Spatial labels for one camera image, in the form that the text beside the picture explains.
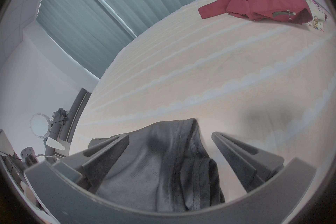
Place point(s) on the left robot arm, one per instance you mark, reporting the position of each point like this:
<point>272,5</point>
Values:
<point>28,156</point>

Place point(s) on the black T-shirt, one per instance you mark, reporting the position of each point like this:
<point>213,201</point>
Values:
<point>162,170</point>

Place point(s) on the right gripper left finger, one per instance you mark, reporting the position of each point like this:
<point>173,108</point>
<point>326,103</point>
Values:
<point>102,160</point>

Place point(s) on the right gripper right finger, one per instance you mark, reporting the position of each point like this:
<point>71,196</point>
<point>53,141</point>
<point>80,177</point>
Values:
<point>241,162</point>

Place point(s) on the dark grey cloth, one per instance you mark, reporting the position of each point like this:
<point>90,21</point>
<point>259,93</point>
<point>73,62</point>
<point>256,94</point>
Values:
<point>59,116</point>

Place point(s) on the white printed garment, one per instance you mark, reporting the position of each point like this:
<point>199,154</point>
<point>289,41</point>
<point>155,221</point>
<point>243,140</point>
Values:
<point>316,20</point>

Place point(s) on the bed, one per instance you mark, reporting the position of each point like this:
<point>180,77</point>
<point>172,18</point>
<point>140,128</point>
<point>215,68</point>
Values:
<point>210,73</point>

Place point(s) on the black chest of drawers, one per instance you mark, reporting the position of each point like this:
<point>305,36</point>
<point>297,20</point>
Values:
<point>76,112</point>

